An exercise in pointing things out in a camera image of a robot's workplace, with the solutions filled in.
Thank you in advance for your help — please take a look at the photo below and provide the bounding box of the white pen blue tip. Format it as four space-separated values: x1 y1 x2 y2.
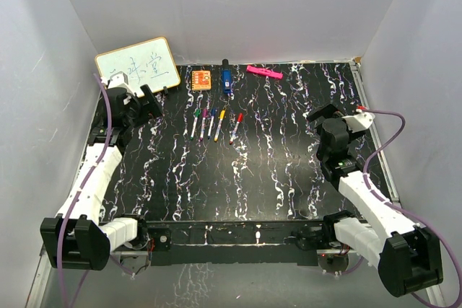
207 117 214 140

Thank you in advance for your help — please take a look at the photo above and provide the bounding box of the white pen red tip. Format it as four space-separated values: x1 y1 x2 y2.
230 122 240 145

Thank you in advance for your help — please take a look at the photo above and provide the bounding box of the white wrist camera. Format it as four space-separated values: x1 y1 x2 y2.
100 71 129 90
341 106 375 133

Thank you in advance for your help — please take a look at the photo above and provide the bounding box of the orange mini notebook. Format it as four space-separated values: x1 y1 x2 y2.
191 70 212 91

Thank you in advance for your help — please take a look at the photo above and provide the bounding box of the pink plastic clip bar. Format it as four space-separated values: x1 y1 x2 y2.
246 65 283 79

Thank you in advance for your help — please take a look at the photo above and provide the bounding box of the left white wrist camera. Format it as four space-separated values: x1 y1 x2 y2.
100 71 129 90

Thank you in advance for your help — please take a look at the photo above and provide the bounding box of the white pen purple tip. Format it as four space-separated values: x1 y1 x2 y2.
199 117 206 141

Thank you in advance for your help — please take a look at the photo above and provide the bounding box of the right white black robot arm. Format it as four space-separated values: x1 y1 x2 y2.
307 104 443 297

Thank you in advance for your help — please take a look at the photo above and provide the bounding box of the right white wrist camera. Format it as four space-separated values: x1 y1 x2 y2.
341 106 375 133

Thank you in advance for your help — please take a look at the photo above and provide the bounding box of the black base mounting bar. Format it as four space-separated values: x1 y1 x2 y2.
108 219 362 268

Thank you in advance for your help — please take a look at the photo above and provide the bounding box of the small whiteboard with wooden frame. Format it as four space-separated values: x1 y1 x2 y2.
95 37 180 97

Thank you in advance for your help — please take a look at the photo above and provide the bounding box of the aluminium frame rail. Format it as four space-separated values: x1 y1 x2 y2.
25 247 52 308

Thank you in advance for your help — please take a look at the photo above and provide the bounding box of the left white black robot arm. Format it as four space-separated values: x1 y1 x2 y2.
40 84 162 270

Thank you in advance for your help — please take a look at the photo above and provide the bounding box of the white pen yellow tip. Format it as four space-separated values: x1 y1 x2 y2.
214 118 222 142

